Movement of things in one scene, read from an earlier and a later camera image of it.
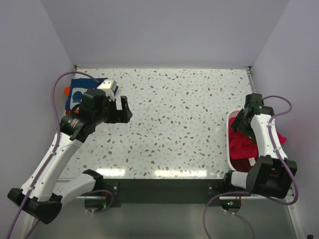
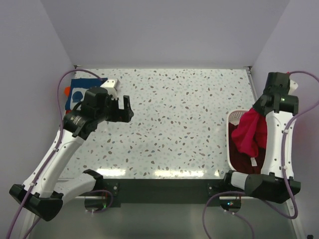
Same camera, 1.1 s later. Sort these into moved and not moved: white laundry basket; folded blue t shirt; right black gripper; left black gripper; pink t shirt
Moved: right black gripper; pink t shirt
Not moved: folded blue t shirt; white laundry basket; left black gripper
